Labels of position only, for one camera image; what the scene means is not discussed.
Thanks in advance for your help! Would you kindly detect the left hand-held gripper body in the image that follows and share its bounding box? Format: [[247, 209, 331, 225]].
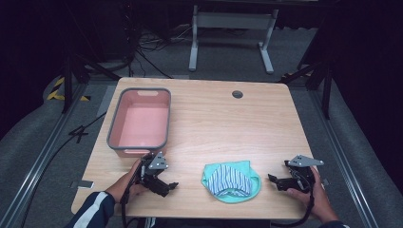
[[138, 150, 170, 195]]

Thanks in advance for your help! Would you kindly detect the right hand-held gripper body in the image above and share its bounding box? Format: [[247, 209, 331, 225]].
[[282, 154, 325, 195]]

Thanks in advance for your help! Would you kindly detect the teal striped underwear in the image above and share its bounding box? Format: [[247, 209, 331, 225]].
[[201, 160, 262, 204]]

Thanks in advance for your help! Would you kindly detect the pink basin with grey rim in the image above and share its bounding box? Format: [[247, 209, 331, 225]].
[[106, 87, 172, 159]]

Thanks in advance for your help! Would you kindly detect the person's right hand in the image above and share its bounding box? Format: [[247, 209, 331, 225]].
[[285, 165, 340, 224]]

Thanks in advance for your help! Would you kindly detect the person's left hand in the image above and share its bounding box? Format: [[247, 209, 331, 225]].
[[106, 158, 150, 204]]

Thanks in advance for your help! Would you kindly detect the grey tape patch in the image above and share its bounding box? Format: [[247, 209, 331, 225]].
[[69, 179, 95, 190]]

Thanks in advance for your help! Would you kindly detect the black tape cross mark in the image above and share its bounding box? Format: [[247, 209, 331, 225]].
[[67, 124, 90, 144]]

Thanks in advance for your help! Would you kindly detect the black metal stand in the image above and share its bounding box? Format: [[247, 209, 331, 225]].
[[278, 59, 335, 121], [61, 52, 122, 115]]

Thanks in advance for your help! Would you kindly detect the yellow black hazard tape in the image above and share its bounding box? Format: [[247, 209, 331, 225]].
[[46, 76, 91, 103]]

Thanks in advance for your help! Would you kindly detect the right hand-held gripper black cable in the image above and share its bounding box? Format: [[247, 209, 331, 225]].
[[271, 177, 317, 228]]

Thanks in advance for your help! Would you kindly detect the hand-held gripper black cable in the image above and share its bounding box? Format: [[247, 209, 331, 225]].
[[120, 164, 144, 228], [271, 177, 317, 228]]

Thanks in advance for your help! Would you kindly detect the left hand-held gripper black cable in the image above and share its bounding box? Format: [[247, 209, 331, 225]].
[[120, 164, 144, 228]]

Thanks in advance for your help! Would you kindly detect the grey metal floor rail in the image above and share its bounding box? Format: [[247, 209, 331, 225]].
[[0, 83, 90, 228], [308, 89, 382, 228]]

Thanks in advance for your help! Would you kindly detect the black floor cable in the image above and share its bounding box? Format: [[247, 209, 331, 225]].
[[18, 111, 107, 228]]

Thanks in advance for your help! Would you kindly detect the tangle of black floor cables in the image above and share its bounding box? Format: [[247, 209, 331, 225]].
[[125, 22, 193, 80]]

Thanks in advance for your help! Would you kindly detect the white metal desk frame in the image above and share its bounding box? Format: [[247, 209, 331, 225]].
[[188, 4, 280, 76]]

